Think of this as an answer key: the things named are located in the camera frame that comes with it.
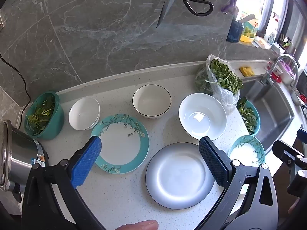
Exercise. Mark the metal faucet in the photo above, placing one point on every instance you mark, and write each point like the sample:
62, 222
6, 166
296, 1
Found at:
265, 77

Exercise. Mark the small white bowl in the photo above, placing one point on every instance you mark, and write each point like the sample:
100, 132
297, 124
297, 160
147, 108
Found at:
84, 113

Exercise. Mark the leafy greens in bowl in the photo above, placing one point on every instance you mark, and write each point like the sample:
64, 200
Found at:
248, 117

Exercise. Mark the green plastic basin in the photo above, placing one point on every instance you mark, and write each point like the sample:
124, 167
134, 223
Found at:
56, 122

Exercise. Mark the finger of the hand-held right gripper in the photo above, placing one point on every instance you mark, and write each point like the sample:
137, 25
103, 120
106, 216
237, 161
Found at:
302, 136
286, 153

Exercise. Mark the red and white holder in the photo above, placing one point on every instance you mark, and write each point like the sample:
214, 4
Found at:
277, 75

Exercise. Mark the large teal floral plate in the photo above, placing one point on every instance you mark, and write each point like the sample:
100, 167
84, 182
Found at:
122, 146

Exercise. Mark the yellow food container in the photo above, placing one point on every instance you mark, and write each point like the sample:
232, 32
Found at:
249, 34

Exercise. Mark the yellow sponge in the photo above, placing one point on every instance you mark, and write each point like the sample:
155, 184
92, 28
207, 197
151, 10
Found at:
247, 71

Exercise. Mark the plastic bag of greens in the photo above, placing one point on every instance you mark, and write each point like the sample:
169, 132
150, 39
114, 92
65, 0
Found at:
225, 76

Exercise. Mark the large white deep bowl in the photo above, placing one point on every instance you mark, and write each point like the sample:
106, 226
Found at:
201, 117

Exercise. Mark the white bowl black rim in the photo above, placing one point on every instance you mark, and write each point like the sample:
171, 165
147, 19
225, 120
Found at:
151, 100

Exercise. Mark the person's left hand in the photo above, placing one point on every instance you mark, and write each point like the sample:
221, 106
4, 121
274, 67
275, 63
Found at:
139, 226

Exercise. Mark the white plate dark rim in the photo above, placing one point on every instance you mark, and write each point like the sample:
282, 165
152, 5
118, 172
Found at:
179, 172

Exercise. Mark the small teal floral plate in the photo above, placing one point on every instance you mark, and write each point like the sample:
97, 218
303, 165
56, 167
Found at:
247, 152

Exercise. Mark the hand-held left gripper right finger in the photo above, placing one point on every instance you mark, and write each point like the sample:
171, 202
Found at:
213, 163

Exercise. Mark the person's right hand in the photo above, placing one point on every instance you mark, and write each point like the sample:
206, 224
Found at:
293, 208

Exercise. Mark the white spray bottle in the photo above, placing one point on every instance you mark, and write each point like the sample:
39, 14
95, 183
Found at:
272, 37

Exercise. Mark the leafy greens in basin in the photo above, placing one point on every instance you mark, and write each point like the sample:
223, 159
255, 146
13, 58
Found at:
40, 115

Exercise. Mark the kitchen scissors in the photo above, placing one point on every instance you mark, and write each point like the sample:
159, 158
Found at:
165, 7

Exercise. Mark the white utensil cup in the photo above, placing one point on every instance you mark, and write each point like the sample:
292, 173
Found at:
286, 73

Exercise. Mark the teal bowl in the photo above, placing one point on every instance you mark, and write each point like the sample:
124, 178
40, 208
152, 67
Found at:
257, 122

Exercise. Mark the dark blue cup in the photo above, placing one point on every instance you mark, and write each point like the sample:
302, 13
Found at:
234, 32

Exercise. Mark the stainless steel rice cooker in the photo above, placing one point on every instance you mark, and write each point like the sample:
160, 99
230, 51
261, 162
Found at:
21, 158

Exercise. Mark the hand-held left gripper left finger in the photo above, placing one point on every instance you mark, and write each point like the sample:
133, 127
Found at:
85, 163

